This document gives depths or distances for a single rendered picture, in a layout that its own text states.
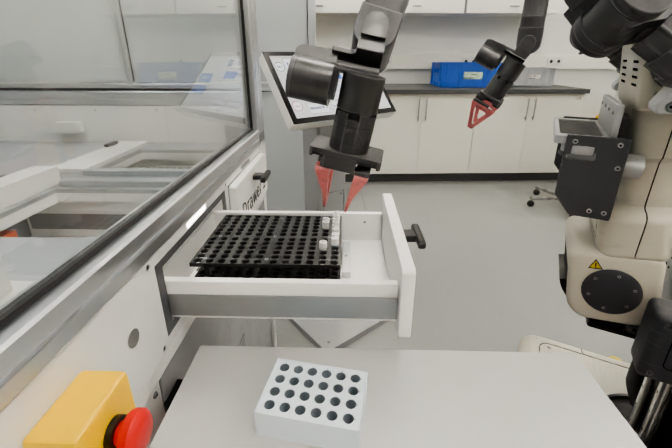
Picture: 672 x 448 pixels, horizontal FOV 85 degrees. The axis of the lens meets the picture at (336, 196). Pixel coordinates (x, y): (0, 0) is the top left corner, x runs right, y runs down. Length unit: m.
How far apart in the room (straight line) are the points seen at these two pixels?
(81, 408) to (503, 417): 0.46
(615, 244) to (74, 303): 0.89
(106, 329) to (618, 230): 0.87
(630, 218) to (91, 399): 0.89
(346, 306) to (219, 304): 0.18
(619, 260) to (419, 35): 3.56
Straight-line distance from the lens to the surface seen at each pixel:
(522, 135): 3.98
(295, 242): 0.61
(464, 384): 0.60
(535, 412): 0.60
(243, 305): 0.56
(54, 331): 0.42
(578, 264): 0.95
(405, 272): 0.49
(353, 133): 0.50
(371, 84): 0.49
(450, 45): 4.32
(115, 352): 0.49
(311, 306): 0.54
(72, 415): 0.41
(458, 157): 3.78
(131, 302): 0.50
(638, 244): 0.94
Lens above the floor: 1.19
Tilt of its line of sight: 21 degrees down
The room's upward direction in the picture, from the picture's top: straight up
